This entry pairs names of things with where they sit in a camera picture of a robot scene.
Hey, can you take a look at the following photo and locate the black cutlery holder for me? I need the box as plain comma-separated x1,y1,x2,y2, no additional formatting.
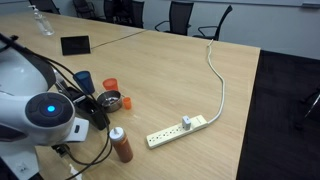
54,78,111,132

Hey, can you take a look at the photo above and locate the white plug adapter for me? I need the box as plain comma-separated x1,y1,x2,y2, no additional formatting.
181,115,193,132

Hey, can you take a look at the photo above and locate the white power strip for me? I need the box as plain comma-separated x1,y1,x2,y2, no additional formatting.
146,114,209,150

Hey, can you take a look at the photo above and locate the round metal bowl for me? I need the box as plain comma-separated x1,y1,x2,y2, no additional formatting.
96,89,123,113

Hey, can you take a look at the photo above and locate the red-brown sauce squeeze bottle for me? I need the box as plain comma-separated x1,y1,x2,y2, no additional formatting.
109,126,134,164

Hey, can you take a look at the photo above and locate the blue plastic cup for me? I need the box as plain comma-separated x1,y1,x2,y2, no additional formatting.
72,70,96,95

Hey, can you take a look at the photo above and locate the black mesh office chair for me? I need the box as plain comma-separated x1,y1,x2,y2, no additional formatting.
123,0,146,29
103,0,125,24
154,0,195,37
28,0,61,15
192,4,234,42
72,0,98,19

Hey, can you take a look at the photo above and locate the white plastic utensil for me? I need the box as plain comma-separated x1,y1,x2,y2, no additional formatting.
70,94,87,103

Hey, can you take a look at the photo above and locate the black flat tablet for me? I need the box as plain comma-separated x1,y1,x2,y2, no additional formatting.
60,35,92,57

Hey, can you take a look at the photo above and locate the white paper scrap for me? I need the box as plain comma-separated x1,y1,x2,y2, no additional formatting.
68,163,84,180

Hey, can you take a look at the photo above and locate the clear hand sanitiser bottle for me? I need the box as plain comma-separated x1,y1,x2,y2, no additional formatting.
28,4,55,37

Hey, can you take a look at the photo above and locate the grey whiteboard eraser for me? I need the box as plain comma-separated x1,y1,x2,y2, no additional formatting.
301,2,320,9

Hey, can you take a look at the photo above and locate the white power strip cord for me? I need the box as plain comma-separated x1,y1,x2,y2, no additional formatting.
206,38,226,125

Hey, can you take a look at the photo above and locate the wall whiteboard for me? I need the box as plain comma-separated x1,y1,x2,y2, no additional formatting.
196,0,320,8

